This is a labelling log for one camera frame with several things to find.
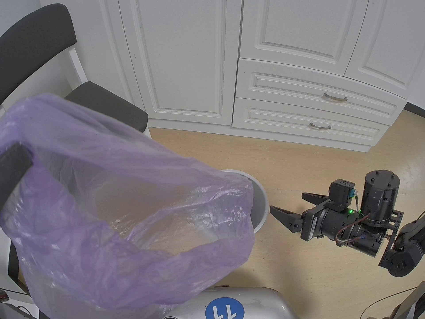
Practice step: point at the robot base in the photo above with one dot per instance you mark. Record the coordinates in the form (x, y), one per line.
(232, 302)

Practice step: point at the white trash bin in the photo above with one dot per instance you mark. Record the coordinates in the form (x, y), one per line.
(260, 208)

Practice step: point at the grey padded white chair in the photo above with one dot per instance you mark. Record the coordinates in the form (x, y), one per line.
(33, 35)

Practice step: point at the white wardrobe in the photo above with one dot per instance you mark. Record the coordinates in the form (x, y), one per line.
(199, 45)

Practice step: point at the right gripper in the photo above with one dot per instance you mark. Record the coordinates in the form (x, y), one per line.
(318, 223)

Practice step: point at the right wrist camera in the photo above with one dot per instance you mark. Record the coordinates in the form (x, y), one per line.
(340, 193)

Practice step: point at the purple plastic bag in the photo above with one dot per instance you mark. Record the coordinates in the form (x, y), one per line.
(99, 138)

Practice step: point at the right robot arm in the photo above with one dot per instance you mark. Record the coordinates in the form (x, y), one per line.
(380, 194)

